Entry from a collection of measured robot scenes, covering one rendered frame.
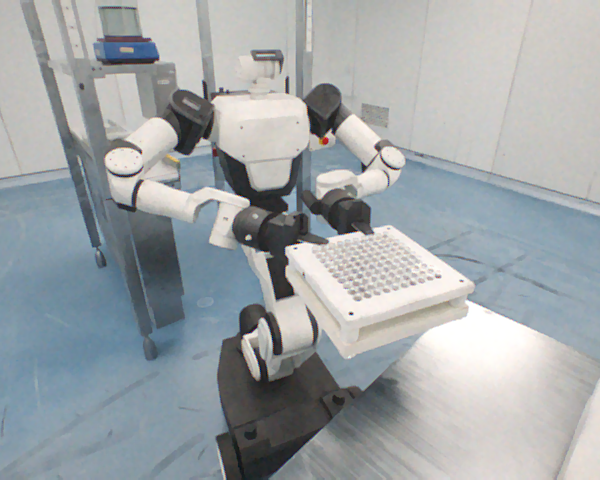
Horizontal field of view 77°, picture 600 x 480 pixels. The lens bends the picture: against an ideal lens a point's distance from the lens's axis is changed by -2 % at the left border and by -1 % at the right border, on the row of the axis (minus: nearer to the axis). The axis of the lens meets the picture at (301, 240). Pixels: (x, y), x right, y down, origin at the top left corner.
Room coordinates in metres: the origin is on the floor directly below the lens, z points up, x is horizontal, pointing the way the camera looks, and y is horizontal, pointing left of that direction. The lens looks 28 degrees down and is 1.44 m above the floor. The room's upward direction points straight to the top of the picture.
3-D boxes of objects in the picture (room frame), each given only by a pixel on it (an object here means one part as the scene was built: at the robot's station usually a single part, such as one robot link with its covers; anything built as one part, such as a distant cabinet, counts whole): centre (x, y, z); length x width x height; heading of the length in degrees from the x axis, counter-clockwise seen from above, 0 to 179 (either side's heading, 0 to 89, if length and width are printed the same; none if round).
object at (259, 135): (1.22, 0.15, 1.15); 0.34 x 0.30 x 0.36; 114
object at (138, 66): (1.80, 0.84, 1.33); 0.62 x 0.38 x 0.04; 37
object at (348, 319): (0.59, -0.13, 1.06); 0.25 x 0.24 x 0.02; 113
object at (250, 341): (1.18, 0.13, 0.28); 0.21 x 0.20 x 0.13; 24
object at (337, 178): (0.97, -0.10, 1.07); 0.13 x 0.07 x 0.09; 131
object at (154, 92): (1.72, 0.61, 1.22); 0.22 x 0.11 x 0.20; 37
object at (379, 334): (0.59, -0.13, 1.02); 0.24 x 0.24 x 0.02; 23
